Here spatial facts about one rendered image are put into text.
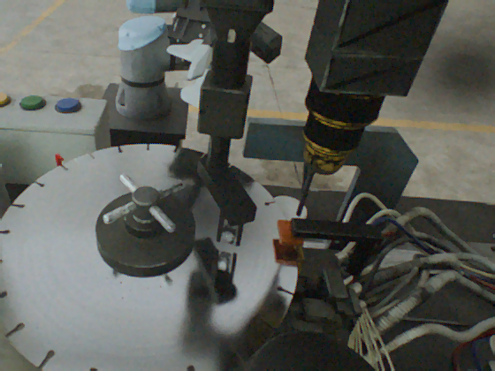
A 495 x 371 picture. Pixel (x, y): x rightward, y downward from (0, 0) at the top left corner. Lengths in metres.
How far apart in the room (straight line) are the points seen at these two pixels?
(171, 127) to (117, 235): 0.58
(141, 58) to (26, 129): 0.34
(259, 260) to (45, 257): 0.22
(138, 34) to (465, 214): 0.77
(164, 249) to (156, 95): 0.63
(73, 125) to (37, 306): 0.39
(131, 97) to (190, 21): 0.44
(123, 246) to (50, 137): 0.37
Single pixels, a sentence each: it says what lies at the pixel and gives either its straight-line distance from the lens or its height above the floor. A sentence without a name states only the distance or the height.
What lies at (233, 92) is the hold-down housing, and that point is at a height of 1.13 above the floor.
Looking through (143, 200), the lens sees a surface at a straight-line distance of 0.39.
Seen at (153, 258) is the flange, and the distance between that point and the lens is 0.40.
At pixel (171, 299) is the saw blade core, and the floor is 0.95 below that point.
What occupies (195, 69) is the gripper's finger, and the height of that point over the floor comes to 1.08.
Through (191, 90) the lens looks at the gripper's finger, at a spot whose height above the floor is 0.99.
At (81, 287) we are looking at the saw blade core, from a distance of 0.40.
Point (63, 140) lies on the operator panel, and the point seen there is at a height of 0.87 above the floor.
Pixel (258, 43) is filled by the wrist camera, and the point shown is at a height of 1.08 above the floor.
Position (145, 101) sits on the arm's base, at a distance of 0.98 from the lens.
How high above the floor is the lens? 1.28
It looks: 36 degrees down
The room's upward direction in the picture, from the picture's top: 2 degrees clockwise
